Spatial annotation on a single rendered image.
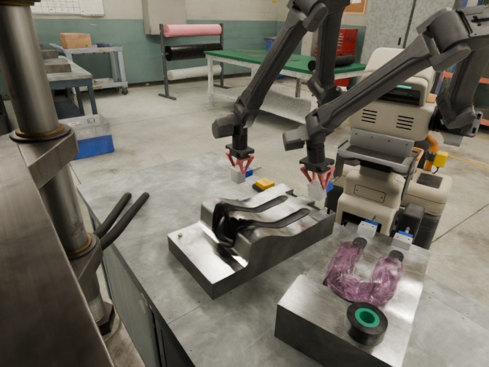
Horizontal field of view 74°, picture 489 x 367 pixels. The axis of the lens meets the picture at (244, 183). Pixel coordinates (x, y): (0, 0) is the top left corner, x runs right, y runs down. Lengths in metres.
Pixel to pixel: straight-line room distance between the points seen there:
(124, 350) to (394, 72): 0.89
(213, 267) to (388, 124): 0.80
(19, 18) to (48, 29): 6.47
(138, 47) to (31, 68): 6.86
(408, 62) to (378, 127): 0.51
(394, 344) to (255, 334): 0.31
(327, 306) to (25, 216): 0.61
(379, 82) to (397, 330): 0.55
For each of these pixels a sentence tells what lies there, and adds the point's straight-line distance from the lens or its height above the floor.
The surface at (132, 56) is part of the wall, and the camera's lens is 7.43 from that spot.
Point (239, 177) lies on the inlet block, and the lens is 1.23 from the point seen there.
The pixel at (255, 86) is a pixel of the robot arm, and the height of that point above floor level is 1.28.
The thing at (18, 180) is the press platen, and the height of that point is 1.29.
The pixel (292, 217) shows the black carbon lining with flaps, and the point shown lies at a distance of 1.10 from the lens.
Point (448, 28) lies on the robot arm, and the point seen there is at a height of 1.46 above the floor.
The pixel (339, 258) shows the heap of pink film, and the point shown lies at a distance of 0.92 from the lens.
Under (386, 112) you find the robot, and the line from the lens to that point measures 1.29.
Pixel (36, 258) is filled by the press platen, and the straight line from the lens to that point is 0.34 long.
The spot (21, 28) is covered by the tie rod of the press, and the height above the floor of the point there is 1.45.
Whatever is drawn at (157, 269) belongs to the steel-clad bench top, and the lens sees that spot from 1.03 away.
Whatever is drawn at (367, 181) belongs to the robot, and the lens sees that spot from 1.40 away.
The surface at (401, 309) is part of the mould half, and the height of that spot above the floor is 0.88.
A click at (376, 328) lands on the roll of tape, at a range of 0.74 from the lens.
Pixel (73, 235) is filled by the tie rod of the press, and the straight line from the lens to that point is 0.74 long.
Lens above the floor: 1.48
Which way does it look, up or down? 28 degrees down
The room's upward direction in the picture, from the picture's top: 2 degrees clockwise
